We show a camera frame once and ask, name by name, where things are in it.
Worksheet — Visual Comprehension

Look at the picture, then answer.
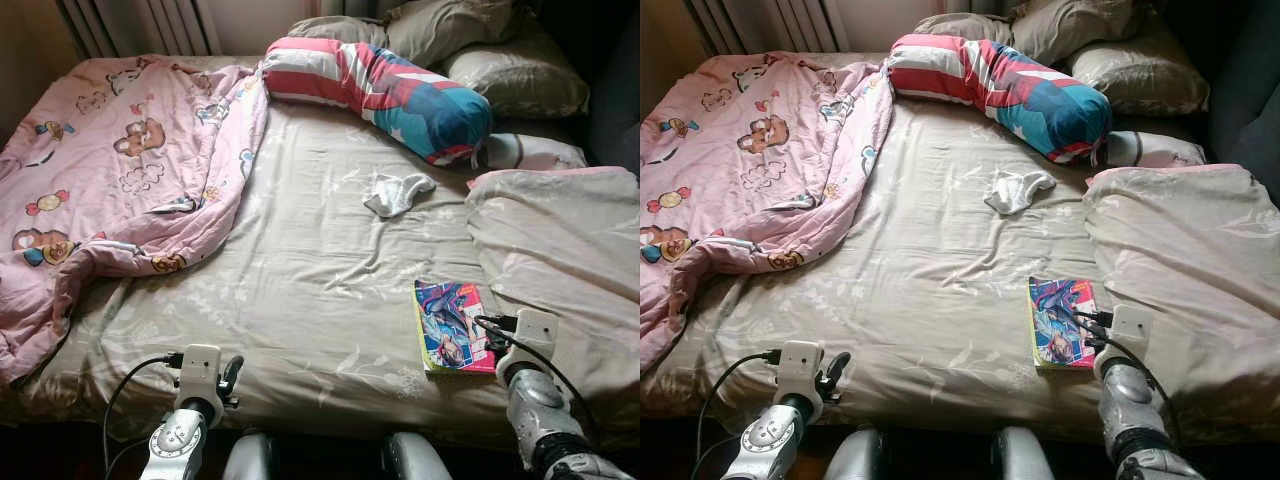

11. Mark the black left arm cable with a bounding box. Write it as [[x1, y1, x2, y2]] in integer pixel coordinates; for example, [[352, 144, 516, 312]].
[[103, 352, 184, 480], [695, 350, 783, 480]]

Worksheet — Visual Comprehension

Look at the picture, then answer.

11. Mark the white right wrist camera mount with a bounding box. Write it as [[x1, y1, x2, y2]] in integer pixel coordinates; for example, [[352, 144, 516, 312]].
[[515, 308, 558, 363], [1108, 304, 1152, 363]]

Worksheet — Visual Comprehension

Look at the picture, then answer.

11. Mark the beige floral bed sheet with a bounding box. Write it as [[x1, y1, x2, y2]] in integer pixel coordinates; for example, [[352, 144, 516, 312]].
[[0, 55, 641, 451], [640, 52, 1280, 446]]

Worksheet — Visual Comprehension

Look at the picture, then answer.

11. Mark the white patterned pillow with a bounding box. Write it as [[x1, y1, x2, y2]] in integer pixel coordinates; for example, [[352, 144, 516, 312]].
[[480, 133, 589, 171], [1105, 130, 1208, 169]]

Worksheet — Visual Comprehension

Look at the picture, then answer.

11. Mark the beige floral folded duvet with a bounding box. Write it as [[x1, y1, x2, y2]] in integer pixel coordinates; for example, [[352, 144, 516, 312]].
[[465, 166, 641, 421], [1083, 163, 1280, 421]]

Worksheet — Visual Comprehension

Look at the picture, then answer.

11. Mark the silver robot right leg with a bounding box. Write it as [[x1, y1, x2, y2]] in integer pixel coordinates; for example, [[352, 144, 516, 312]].
[[990, 428, 1051, 480], [385, 432, 453, 480]]

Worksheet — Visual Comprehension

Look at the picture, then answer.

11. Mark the dark bed base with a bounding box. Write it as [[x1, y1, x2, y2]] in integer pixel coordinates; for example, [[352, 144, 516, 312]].
[[0, 415, 641, 480], [640, 415, 1280, 480]]

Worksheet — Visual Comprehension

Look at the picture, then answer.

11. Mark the pink cartoon print quilt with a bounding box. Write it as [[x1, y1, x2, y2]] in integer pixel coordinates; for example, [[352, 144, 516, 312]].
[[0, 52, 271, 386], [640, 52, 896, 371]]

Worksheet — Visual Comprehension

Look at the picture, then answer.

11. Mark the colourful comic book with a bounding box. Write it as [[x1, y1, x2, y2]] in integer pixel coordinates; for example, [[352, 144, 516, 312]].
[[413, 280, 498, 377], [1028, 276, 1099, 373]]

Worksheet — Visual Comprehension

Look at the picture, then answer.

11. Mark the striped red blue bolster pillow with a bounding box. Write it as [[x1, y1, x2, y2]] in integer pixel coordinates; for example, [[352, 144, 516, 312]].
[[262, 37, 493, 166], [886, 33, 1114, 164]]

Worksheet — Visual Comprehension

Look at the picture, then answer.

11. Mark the grey pleated curtain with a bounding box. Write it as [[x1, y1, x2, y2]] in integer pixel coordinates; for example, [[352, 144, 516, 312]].
[[685, 0, 846, 56], [55, 0, 216, 56]]

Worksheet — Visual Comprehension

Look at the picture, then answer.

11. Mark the dark upholstered chair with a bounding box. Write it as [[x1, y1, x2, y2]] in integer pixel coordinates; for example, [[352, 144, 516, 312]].
[[588, 20, 641, 171], [1205, 0, 1280, 196]]

